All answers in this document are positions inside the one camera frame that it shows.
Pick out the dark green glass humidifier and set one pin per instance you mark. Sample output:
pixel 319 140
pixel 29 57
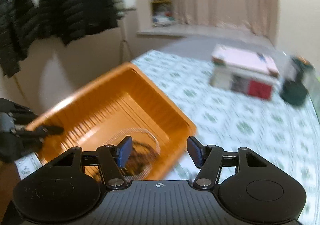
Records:
pixel 297 77

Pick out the orange plastic tray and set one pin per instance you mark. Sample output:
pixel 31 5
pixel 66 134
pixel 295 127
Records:
pixel 122 102

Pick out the pink cover book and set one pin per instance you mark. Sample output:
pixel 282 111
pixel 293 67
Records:
pixel 244 59

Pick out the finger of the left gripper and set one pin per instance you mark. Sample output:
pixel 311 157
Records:
pixel 47 129

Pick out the metal coat rack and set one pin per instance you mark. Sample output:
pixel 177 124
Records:
pixel 124 44

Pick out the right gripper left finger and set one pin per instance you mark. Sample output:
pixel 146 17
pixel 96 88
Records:
pixel 111 159

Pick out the thick white red book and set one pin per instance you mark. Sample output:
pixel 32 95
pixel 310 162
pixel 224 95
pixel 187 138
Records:
pixel 247 82

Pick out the black puffer jacket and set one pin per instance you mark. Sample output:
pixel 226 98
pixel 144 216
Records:
pixel 22 22

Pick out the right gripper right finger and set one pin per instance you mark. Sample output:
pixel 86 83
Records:
pixel 208 159

